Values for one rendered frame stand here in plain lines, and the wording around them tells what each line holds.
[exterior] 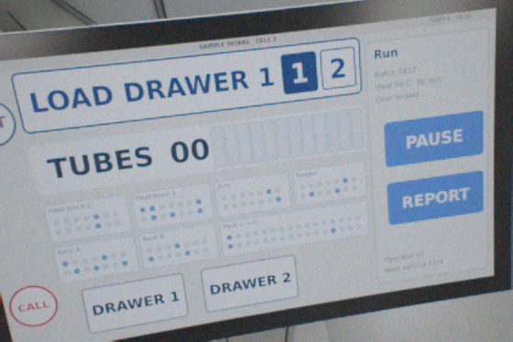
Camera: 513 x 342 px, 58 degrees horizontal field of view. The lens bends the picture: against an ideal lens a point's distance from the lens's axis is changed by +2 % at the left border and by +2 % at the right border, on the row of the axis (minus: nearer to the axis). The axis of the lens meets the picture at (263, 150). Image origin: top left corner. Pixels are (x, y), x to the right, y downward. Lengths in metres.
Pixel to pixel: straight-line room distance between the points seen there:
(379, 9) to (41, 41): 0.29
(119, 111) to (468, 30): 0.32
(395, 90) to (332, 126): 0.07
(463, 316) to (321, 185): 1.23
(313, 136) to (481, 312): 1.29
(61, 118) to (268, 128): 0.18
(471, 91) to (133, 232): 0.34
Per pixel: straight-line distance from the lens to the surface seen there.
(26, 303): 0.49
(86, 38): 0.42
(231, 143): 0.41
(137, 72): 0.41
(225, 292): 0.47
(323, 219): 0.45
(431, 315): 1.60
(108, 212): 0.44
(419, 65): 0.45
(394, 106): 0.45
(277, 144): 0.42
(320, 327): 1.47
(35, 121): 0.43
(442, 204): 0.49
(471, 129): 0.49
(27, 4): 2.78
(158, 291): 0.47
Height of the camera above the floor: 1.44
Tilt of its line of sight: 53 degrees down
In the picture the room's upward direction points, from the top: straight up
